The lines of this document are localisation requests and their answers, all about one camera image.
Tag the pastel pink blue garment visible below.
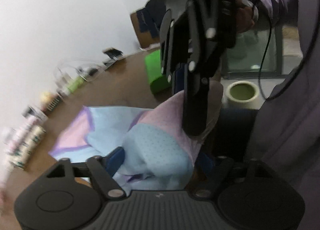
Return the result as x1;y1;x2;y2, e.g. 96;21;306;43
48;91;208;192

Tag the person right hand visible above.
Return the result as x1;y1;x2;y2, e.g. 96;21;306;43
236;0;256;33

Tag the cardboard box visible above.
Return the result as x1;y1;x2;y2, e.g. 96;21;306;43
130;0;166;49

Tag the green chair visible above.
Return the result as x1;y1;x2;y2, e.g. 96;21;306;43
144;50;171;95

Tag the tape roll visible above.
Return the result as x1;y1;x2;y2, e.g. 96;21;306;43
225;80;260;110

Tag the teal floral folded cloth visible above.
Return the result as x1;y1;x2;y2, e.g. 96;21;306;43
9;125;46;169

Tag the dark green box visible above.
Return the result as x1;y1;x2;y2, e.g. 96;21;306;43
40;92;62;116

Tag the pink floral folded cloth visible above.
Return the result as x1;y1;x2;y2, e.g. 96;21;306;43
1;116;39;155

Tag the green white power strip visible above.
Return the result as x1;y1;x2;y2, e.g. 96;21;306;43
62;76;86;95

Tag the black small device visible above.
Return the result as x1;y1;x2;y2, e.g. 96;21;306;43
22;105;48;122

